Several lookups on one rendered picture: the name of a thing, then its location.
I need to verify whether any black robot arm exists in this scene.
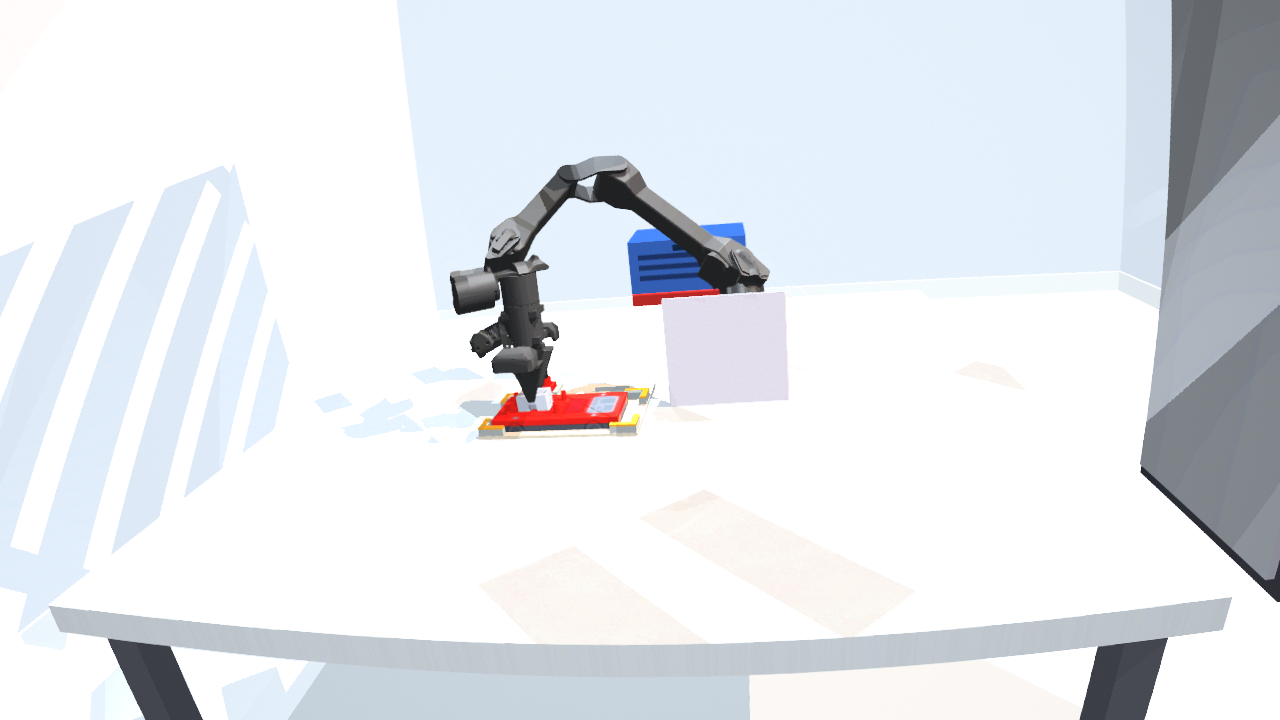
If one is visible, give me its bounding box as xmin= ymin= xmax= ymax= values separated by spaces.
xmin=451 ymin=155 xmax=771 ymax=357

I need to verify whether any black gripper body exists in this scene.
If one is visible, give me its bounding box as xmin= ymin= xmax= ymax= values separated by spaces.
xmin=492 ymin=300 xmax=561 ymax=374

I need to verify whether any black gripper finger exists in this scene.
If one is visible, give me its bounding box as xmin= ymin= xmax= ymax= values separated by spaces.
xmin=538 ymin=345 xmax=554 ymax=388
xmin=512 ymin=360 xmax=544 ymax=404

